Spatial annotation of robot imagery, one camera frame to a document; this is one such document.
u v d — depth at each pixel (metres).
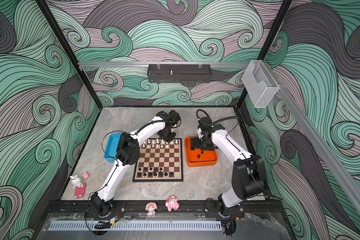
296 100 0.67
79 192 0.78
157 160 0.90
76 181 0.76
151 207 0.71
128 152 0.61
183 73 0.95
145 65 0.93
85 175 0.83
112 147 0.97
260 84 0.79
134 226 0.70
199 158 0.92
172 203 0.72
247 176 0.43
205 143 0.72
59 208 0.74
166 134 0.84
